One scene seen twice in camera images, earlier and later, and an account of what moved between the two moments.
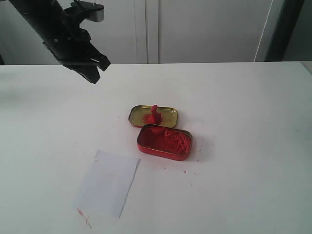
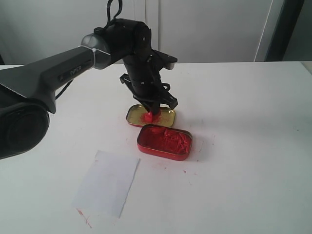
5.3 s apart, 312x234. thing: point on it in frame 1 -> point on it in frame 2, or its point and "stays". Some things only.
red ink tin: [172, 143] stays
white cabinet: [153, 31] stays
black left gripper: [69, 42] -> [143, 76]
